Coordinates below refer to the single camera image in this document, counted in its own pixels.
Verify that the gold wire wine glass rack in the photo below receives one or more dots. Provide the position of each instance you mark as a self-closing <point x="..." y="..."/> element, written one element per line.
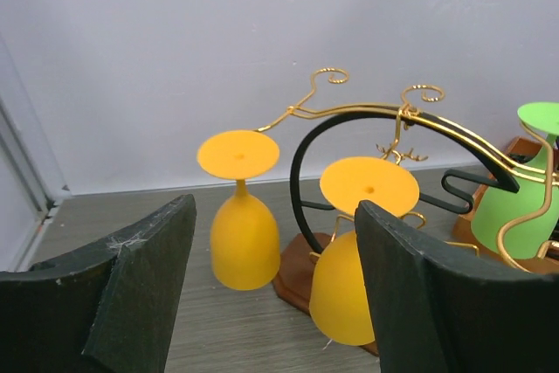
<point x="293" y="282"/>

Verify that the orange goblet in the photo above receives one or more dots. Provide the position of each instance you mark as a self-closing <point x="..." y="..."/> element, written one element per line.
<point x="338" y="303"/>
<point x="244" y="235"/>

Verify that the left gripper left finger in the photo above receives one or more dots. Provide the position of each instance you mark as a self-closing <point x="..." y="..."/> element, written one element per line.
<point x="134" y="323"/>

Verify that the green goblet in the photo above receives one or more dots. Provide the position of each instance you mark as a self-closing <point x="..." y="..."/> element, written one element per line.
<point x="524" y="240"/>

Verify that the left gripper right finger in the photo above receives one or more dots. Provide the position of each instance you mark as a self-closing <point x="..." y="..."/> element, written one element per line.
<point x="393" y="269"/>

